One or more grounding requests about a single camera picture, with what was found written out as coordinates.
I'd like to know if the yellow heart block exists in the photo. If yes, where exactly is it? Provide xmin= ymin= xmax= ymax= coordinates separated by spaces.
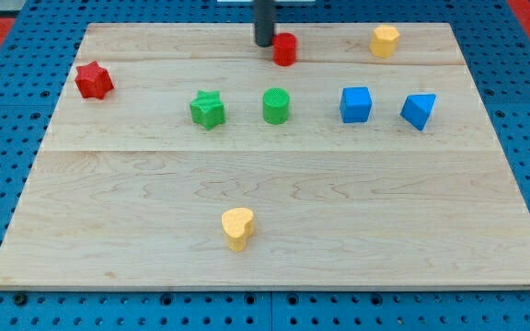
xmin=221 ymin=207 xmax=255 ymax=252

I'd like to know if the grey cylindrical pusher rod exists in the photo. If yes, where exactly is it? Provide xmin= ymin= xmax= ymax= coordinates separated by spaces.
xmin=252 ymin=0 xmax=276 ymax=47

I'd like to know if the blue triangular prism block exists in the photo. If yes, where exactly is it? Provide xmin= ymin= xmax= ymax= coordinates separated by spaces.
xmin=400 ymin=94 xmax=436 ymax=131

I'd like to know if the blue cube block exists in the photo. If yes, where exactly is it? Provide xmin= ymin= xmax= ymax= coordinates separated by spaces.
xmin=340 ymin=86 xmax=373 ymax=123

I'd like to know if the green cylinder block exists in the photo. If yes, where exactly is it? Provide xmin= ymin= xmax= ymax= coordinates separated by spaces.
xmin=262 ymin=87 xmax=290 ymax=125

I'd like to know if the light wooden board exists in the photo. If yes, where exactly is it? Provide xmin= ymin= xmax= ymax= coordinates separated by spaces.
xmin=0 ymin=23 xmax=530 ymax=291

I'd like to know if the red star block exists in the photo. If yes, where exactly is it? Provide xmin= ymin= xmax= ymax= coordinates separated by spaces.
xmin=75 ymin=61 xmax=114 ymax=99

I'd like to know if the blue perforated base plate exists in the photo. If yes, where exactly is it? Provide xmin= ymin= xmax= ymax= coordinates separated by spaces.
xmin=0 ymin=1 xmax=530 ymax=330

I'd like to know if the red cylinder block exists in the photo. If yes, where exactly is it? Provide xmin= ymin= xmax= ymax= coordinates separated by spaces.
xmin=272 ymin=32 xmax=298 ymax=66

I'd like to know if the yellow hexagon block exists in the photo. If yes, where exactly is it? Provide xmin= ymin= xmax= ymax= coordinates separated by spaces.
xmin=369 ymin=25 xmax=400 ymax=58

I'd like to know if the green star block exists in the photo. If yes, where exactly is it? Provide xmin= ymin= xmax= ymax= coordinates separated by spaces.
xmin=190 ymin=90 xmax=225 ymax=131

